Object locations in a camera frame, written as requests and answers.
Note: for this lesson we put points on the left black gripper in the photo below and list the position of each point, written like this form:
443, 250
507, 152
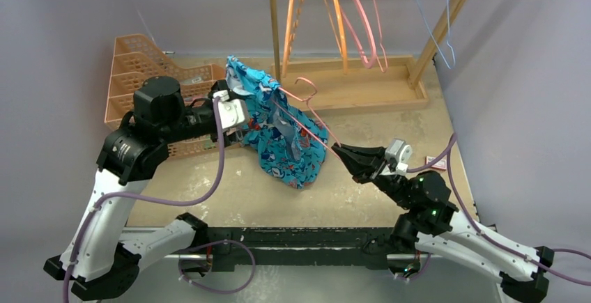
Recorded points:
229, 136

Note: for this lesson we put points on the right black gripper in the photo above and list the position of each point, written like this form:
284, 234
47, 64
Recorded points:
365, 164

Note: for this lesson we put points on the blue shark print shorts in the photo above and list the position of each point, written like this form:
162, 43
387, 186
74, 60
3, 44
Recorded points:
290, 145

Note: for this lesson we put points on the pink thin wire hanger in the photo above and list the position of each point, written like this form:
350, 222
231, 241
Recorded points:
307, 102

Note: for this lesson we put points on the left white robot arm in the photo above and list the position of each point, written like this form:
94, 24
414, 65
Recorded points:
97, 264

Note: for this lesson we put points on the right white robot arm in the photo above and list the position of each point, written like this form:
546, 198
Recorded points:
433, 224

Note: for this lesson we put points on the wooden hanger rack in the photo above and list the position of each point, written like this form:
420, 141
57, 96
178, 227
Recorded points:
414, 33

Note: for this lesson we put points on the orange wavy hanger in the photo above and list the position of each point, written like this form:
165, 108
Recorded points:
294, 11

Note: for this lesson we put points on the small red white card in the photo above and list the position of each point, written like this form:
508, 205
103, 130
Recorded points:
440, 165

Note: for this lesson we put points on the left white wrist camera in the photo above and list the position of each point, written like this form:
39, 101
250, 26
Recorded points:
232, 109

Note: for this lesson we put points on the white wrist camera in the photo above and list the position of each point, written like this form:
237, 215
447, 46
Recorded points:
232, 109
397, 155

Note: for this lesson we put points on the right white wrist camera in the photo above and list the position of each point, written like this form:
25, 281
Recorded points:
397, 155

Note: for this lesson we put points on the black aluminium base frame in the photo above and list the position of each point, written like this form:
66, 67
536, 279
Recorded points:
232, 246

